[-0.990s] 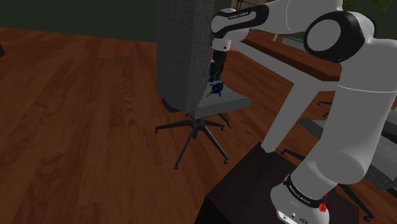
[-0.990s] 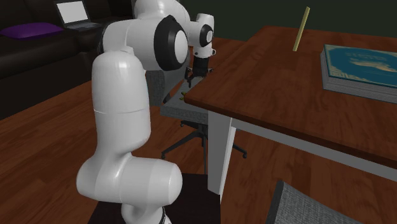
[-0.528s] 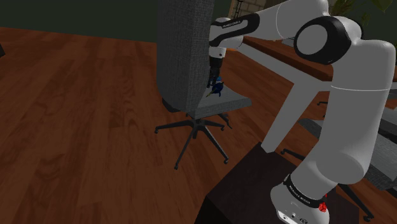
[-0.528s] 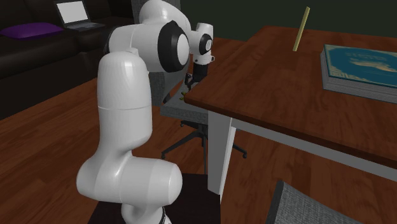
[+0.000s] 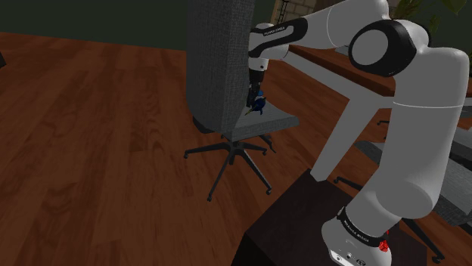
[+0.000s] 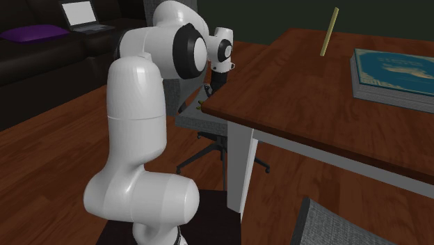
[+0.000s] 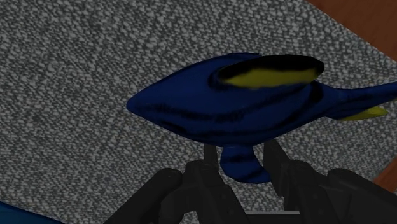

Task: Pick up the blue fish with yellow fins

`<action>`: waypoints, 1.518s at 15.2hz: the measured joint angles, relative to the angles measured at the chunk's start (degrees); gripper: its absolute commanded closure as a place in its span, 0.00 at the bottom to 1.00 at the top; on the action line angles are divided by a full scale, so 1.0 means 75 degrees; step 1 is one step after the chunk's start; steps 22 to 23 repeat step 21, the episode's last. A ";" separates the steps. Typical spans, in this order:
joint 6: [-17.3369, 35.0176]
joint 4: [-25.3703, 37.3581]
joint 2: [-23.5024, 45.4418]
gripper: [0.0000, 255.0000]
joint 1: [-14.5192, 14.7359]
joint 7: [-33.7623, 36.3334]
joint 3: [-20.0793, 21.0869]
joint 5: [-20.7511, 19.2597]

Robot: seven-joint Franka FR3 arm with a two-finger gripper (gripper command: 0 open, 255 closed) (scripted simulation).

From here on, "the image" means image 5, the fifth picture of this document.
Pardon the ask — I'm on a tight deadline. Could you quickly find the blue figure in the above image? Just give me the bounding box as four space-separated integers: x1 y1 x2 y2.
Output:
244 90 269 116

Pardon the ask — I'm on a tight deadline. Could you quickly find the green potted plant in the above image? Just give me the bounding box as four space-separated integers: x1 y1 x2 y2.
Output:
390 0 472 79

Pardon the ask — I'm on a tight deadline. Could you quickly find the wooden table with white legs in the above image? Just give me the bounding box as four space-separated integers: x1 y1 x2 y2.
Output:
284 43 472 184

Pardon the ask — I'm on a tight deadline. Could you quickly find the dark robot stand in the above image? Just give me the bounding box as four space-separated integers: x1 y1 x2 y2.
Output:
230 168 429 266

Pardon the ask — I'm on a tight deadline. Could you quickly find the grey office chair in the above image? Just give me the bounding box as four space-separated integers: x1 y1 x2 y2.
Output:
333 106 472 264
183 0 300 203

